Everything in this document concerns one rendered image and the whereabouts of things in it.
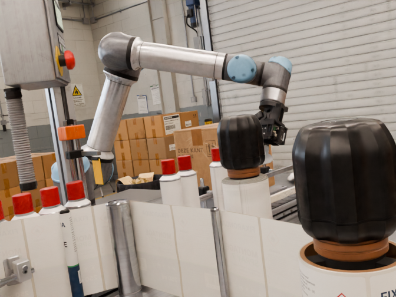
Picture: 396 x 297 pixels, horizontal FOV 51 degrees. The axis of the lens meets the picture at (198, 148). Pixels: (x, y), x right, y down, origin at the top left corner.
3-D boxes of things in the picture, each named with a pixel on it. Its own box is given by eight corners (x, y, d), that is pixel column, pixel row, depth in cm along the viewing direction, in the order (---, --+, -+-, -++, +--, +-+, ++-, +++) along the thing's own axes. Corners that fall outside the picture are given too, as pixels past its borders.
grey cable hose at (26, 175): (24, 192, 83) (6, 88, 81) (17, 191, 86) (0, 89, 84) (40, 188, 86) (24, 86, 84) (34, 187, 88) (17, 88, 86)
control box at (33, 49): (4, 86, 77) (-14, -19, 75) (26, 91, 94) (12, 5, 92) (60, 79, 79) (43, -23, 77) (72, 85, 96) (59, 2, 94)
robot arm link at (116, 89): (60, 187, 138) (106, 26, 127) (81, 177, 153) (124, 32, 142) (92, 200, 137) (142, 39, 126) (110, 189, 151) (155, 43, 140)
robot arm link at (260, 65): (228, 53, 122) (264, 60, 120) (231, 56, 133) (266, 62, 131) (223, 79, 123) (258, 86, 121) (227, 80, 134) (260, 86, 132)
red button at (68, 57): (55, 49, 80) (71, 48, 80) (59, 52, 83) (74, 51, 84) (59, 69, 80) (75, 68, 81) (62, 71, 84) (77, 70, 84)
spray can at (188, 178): (193, 240, 101) (182, 157, 99) (179, 237, 105) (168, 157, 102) (208, 234, 104) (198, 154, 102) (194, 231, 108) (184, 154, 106)
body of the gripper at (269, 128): (269, 137, 116) (278, 98, 119) (246, 138, 122) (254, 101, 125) (284, 147, 120) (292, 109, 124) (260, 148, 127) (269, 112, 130)
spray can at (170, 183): (177, 247, 97) (165, 161, 95) (163, 244, 101) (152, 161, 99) (193, 240, 101) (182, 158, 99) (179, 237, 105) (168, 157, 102)
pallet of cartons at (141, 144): (171, 215, 472) (158, 115, 460) (119, 211, 521) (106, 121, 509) (225, 190, 568) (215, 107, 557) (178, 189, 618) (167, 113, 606)
